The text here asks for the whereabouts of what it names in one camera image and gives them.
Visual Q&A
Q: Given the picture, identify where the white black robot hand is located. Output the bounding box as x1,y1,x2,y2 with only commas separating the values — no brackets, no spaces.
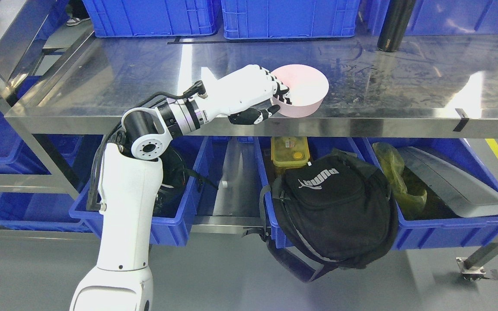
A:
192,64,291,125

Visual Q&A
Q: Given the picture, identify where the pink plastic bowl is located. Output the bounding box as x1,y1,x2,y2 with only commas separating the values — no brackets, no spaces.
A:
271,64,329,118

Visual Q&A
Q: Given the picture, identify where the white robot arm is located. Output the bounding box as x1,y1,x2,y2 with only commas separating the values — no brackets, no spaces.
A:
70,81,207,311

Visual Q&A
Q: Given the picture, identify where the blue crate on table middle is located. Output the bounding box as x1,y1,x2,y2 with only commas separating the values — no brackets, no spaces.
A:
221,0,361,40

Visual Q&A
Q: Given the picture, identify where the blue crate on table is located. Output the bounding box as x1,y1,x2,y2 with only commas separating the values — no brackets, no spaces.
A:
367,0,498,36
83,0,221,38
221,0,361,40

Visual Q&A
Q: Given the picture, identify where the blue bin under table middle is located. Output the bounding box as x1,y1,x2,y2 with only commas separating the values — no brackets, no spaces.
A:
254,136,365,249

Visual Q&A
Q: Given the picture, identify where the blue bin under table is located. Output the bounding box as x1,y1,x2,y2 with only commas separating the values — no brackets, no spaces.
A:
254,136,365,249
69,135,208,247
354,137,498,250

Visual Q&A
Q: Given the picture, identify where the steel shelf rack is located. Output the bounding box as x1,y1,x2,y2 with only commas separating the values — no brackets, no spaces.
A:
0,0,102,233

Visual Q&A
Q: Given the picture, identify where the yellow plastic food container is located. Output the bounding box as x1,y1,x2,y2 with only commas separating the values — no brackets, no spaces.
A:
271,136,311,168

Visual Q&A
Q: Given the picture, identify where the black puma backpack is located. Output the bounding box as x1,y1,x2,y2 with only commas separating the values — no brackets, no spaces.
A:
244,149,399,283

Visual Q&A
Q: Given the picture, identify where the blue bin under table left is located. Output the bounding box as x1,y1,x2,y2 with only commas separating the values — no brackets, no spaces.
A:
69,135,208,247

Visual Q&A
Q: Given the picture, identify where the blue crate on table left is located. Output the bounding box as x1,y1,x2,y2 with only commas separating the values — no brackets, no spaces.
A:
83,0,221,38

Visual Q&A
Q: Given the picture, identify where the black metal bottle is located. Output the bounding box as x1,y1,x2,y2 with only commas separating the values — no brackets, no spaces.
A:
377,0,416,53

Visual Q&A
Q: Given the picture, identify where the yellow green plastic bag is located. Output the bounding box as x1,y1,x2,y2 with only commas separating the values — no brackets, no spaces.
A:
372,142,428,220

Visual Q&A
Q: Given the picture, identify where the blue crate on table right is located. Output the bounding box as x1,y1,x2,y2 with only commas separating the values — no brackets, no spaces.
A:
367,0,498,36

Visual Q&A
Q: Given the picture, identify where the blue bin under table right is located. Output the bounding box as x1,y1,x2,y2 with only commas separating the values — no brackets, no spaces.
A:
354,137,498,250

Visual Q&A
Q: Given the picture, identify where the steel work table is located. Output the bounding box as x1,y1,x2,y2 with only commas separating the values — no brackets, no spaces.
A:
6,30,498,139

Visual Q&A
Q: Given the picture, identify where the grey flat panel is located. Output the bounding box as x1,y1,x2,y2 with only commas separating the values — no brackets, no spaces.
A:
397,147,498,218

